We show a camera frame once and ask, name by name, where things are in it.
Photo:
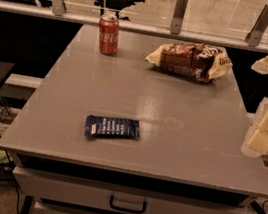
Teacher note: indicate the brown chip bag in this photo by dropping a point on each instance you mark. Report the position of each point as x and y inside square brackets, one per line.
[199, 62]

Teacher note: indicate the blue RXBAR blueberry wrapper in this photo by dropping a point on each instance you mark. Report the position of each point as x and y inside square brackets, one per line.
[101, 126]

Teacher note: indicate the grey drawer cabinet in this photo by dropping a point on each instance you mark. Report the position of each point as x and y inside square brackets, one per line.
[187, 159]

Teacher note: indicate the red Coca-Cola can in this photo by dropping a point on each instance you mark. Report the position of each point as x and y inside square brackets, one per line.
[108, 34]

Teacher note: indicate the right metal bracket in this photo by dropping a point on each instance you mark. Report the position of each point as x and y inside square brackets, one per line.
[256, 33]

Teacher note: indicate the middle metal bracket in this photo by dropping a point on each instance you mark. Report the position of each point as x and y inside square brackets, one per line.
[178, 15]

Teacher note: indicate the black drawer handle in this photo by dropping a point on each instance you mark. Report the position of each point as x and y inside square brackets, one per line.
[127, 206]

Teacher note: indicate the grey rail ledge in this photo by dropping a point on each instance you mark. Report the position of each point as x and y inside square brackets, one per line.
[132, 27]

